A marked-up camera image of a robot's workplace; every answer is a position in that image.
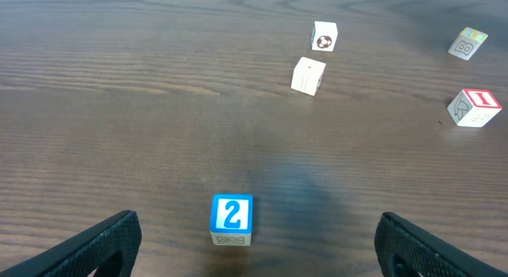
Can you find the white block red side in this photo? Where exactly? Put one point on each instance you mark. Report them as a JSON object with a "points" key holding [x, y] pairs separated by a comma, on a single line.
{"points": [[307, 76]]}

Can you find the yellow top letter block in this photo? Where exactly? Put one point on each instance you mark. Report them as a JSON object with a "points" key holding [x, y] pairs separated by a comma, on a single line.
{"points": [[467, 43]]}

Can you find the red letter I block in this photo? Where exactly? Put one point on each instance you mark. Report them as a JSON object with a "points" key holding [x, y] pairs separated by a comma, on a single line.
{"points": [[473, 108]]}

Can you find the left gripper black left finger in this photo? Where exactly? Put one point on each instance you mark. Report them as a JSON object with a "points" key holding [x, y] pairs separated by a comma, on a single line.
{"points": [[108, 248]]}

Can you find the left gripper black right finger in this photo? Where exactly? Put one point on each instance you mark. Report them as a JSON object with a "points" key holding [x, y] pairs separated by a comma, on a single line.
{"points": [[406, 250]]}

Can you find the blue number 2 block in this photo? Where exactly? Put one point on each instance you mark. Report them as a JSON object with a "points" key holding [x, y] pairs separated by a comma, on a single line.
{"points": [[231, 219]]}

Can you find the white block soccer ball picture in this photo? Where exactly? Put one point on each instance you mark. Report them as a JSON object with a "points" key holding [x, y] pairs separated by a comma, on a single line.
{"points": [[324, 36]]}

